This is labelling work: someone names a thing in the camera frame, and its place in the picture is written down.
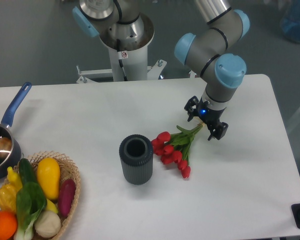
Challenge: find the beige garlic bulb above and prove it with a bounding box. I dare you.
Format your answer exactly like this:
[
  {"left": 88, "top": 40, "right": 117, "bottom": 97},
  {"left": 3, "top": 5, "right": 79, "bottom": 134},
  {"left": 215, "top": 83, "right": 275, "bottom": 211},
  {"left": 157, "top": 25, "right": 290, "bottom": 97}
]
[{"left": 34, "top": 210, "right": 61, "bottom": 238}]

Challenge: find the orange fruit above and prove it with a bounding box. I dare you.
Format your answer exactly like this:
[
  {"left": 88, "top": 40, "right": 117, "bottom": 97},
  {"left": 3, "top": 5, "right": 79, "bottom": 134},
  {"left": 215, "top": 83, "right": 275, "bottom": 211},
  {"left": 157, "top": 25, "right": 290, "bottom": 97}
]
[{"left": 0, "top": 211, "right": 18, "bottom": 240}]

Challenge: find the yellow squash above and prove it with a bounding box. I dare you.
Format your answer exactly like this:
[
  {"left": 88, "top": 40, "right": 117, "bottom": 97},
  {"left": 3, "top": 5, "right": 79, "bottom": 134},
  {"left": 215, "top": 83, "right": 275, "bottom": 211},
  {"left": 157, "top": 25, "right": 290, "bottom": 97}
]
[{"left": 36, "top": 157, "right": 61, "bottom": 201}]

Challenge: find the woven wicker basket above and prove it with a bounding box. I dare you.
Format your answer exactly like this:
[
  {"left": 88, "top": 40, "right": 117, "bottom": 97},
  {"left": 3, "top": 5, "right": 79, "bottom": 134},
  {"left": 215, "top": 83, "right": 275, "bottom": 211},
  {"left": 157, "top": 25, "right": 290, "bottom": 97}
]
[{"left": 0, "top": 151, "right": 80, "bottom": 240}]

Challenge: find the small yellow gourd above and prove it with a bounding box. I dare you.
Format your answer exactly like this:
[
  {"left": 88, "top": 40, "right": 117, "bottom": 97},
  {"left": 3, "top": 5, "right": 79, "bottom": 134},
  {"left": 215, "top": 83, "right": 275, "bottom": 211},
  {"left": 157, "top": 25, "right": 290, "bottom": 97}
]
[{"left": 7, "top": 166, "right": 23, "bottom": 191}]

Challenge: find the purple eggplant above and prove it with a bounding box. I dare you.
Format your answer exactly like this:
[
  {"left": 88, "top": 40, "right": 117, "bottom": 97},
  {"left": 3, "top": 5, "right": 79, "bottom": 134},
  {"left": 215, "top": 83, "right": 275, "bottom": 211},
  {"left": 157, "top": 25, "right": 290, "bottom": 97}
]
[{"left": 58, "top": 178, "right": 76, "bottom": 218}]

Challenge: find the yellow bell pepper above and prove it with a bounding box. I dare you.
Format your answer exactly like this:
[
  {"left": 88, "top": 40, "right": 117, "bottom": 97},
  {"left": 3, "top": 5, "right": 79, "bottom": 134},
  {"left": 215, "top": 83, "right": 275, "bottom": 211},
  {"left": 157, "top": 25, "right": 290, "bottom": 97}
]
[{"left": 0, "top": 183, "right": 17, "bottom": 214}]

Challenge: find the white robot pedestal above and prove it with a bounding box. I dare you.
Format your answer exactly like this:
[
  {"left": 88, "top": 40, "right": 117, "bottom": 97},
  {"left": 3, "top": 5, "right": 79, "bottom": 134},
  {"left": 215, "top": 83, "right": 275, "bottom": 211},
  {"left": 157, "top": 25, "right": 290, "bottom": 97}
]
[{"left": 76, "top": 47, "right": 167, "bottom": 84}]

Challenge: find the yellow banana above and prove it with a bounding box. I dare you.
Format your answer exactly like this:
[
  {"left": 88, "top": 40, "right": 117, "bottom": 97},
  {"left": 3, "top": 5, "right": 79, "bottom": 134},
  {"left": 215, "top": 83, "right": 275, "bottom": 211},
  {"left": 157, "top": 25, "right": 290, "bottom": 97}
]
[{"left": 45, "top": 199, "right": 59, "bottom": 214}]

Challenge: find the green bok choy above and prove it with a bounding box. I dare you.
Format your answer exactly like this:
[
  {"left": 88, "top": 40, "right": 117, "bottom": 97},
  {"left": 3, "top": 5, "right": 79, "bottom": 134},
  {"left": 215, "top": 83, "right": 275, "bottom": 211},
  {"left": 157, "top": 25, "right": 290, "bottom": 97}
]
[{"left": 13, "top": 182, "right": 47, "bottom": 240}]

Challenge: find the red tulip bouquet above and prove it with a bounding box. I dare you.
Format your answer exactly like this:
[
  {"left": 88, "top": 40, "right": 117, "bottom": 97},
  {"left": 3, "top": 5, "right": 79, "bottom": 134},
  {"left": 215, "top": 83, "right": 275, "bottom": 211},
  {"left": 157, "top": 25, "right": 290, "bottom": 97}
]
[{"left": 151, "top": 122, "right": 206, "bottom": 179}]

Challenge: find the blue handled saucepan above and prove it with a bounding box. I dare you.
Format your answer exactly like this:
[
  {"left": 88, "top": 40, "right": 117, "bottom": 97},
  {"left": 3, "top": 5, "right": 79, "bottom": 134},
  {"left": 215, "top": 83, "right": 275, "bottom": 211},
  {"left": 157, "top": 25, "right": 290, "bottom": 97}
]
[{"left": 0, "top": 82, "right": 32, "bottom": 179}]

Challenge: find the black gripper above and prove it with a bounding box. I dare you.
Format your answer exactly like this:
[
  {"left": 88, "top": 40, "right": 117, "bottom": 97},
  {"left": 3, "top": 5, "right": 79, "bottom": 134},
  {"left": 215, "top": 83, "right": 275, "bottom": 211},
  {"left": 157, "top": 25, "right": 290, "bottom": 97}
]
[{"left": 184, "top": 96, "right": 229, "bottom": 141}]

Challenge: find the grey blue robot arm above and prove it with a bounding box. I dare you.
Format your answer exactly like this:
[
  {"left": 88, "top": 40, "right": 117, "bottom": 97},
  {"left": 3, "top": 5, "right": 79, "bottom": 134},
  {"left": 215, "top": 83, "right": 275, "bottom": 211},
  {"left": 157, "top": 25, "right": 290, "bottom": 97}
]
[{"left": 72, "top": 0, "right": 250, "bottom": 140}]

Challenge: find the green cucumber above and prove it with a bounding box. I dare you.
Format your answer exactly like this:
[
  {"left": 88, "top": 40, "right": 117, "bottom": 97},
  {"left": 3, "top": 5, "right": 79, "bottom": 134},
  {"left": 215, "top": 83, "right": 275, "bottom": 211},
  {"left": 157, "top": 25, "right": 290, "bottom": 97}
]
[{"left": 18, "top": 158, "right": 38, "bottom": 186}]

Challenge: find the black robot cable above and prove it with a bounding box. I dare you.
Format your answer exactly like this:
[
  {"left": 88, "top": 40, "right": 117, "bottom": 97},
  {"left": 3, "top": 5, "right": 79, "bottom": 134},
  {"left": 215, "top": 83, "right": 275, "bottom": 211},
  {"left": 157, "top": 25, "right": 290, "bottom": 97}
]
[{"left": 116, "top": 39, "right": 128, "bottom": 82}]

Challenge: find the dark grey ribbed vase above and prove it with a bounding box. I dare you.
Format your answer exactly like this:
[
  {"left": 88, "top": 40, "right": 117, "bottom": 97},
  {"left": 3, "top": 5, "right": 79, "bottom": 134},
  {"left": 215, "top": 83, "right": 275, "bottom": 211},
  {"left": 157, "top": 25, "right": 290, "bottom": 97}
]
[{"left": 119, "top": 134, "right": 154, "bottom": 185}]

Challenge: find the blue transparent container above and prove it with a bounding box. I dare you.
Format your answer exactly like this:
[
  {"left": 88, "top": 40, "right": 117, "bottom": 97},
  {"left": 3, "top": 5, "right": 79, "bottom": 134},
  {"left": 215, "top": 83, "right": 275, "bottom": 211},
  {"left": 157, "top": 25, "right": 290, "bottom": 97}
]
[{"left": 280, "top": 0, "right": 300, "bottom": 44}]

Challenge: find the bread roll in pan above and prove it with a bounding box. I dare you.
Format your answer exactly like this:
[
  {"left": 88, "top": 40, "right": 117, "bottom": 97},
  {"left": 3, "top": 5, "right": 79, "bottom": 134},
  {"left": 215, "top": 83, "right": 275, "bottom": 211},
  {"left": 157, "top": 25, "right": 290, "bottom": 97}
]
[{"left": 0, "top": 137, "right": 12, "bottom": 159}]

